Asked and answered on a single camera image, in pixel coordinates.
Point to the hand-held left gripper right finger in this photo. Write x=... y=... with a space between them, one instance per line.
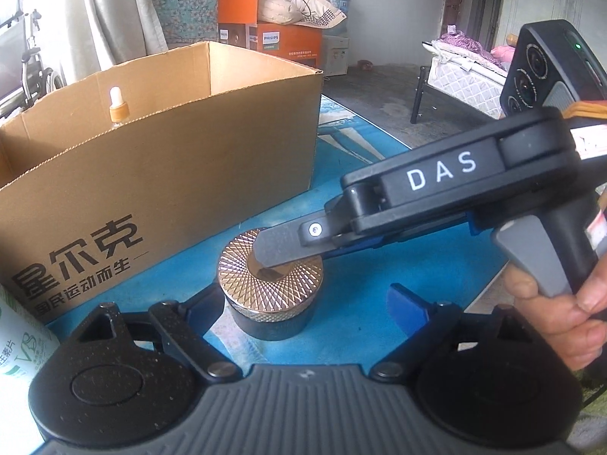
x=405 y=304

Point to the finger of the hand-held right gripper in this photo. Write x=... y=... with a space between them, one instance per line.
x=284 y=246
x=379 y=241

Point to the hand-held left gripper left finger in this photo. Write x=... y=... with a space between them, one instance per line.
x=204 y=304

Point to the black jar with gold lid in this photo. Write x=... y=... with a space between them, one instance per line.
x=280 y=294

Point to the brown cardboard box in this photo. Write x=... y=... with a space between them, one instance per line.
x=166 y=175

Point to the white pill bottle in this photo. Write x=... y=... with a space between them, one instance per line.
x=23 y=341

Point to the green dropper bottle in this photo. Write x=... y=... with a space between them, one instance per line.
x=117 y=109

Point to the person's right hand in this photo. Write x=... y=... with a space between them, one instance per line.
x=588 y=327

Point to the bed with white mattress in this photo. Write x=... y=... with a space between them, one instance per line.
x=464 y=78

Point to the pink bedding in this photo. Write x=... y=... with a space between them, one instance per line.
x=467 y=47

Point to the pair of red slippers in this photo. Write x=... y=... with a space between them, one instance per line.
x=366 y=64

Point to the white water dispenser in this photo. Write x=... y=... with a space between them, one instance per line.
x=335 y=54

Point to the orange appliance carton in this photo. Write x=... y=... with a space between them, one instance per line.
x=294 y=45

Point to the checked sun hat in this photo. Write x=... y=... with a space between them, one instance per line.
x=325 y=20

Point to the clear water jug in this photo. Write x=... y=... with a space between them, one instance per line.
x=342 y=2

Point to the cream pillow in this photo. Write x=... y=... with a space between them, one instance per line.
x=284 y=7

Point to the pale patterned curtain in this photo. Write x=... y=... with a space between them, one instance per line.
x=118 y=9

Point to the grey wheelchair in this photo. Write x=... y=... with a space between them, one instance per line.
x=33 y=66

